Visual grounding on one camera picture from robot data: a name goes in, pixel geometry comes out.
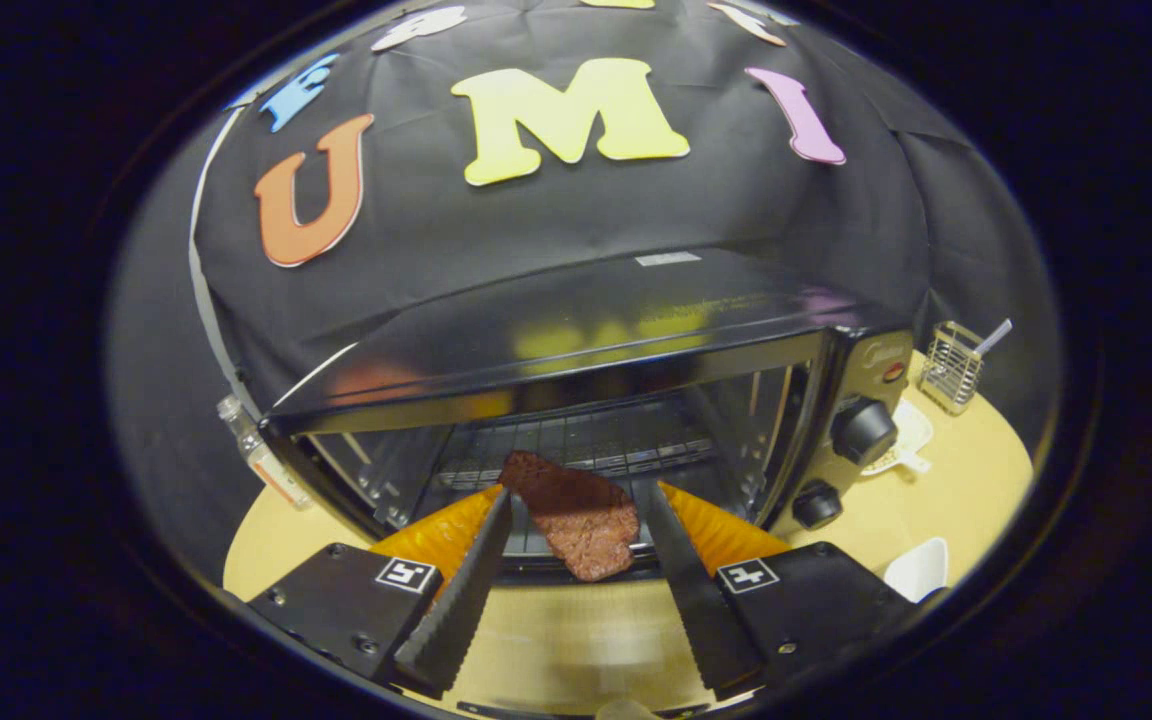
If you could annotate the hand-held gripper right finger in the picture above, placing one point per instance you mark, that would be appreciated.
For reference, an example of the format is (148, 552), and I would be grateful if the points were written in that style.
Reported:
(701, 610)

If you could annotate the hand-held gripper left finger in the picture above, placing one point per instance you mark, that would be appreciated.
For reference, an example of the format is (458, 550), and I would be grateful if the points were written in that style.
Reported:
(461, 610)

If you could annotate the white spoon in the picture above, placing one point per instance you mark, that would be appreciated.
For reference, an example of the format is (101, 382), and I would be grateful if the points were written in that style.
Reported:
(996, 335)

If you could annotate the black backdrop cloth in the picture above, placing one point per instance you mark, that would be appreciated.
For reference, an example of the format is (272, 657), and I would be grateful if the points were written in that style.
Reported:
(556, 220)

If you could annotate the white rectangular dish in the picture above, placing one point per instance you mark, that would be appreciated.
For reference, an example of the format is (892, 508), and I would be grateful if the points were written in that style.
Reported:
(921, 570)

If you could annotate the white divided condiment dish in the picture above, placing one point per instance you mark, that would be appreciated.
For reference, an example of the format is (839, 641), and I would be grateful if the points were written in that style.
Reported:
(911, 432)

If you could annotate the clear bottle with orange label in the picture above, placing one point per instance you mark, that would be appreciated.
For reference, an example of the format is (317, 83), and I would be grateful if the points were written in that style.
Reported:
(266, 465)

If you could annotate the brown meat slice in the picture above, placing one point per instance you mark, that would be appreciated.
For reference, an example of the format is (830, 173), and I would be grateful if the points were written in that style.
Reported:
(586, 520)

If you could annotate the black toaster oven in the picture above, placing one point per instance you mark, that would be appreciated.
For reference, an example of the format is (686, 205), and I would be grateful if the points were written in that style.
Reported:
(586, 320)

